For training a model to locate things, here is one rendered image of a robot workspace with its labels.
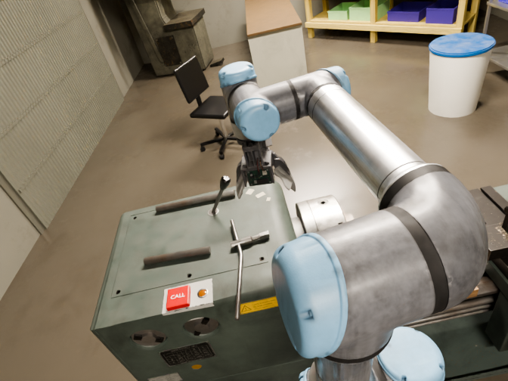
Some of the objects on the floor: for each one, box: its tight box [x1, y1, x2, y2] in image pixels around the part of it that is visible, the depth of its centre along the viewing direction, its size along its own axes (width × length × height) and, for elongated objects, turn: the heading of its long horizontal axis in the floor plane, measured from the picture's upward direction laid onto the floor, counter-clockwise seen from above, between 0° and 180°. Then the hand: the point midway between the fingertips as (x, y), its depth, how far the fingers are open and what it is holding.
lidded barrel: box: [429, 33, 496, 118], centre depth 346 cm, size 53×53×65 cm
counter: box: [245, 0, 308, 88], centre depth 560 cm, size 71×222×75 cm, turn 16°
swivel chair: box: [173, 55, 237, 160], centre depth 372 cm, size 60×60×94 cm
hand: (267, 193), depth 94 cm, fingers open, 14 cm apart
